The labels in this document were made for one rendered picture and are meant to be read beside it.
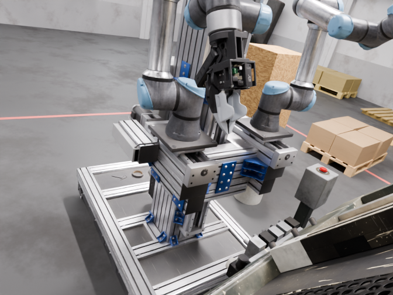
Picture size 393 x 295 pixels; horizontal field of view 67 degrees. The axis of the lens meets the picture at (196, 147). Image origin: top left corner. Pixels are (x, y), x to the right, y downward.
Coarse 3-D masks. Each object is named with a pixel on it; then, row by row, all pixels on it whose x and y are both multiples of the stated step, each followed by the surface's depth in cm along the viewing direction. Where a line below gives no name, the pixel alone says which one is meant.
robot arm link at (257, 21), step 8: (240, 0) 74; (248, 0) 77; (248, 8) 74; (256, 8) 75; (264, 8) 76; (248, 16) 74; (256, 16) 75; (264, 16) 76; (248, 24) 76; (256, 24) 76; (264, 24) 77; (248, 32) 79; (256, 32) 79; (264, 32) 79
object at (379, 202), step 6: (384, 198) 105; (390, 198) 103; (366, 204) 112; (372, 204) 108; (378, 204) 107; (384, 204) 105; (354, 210) 113; (360, 210) 112; (366, 210) 110; (342, 216) 117; (348, 216) 116
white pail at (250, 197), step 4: (248, 188) 261; (244, 192) 264; (248, 192) 263; (252, 192) 262; (236, 196) 272; (240, 196) 268; (244, 196) 266; (248, 196) 264; (252, 196) 264; (256, 196) 265; (260, 196) 268; (240, 200) 270; (244, 200) 267; (248, 200) 266; (252, 200) 266; (256, 200) 268; (260, 200) 274; (248, 204) 269; (252, 204) 269; (256, 204) 271
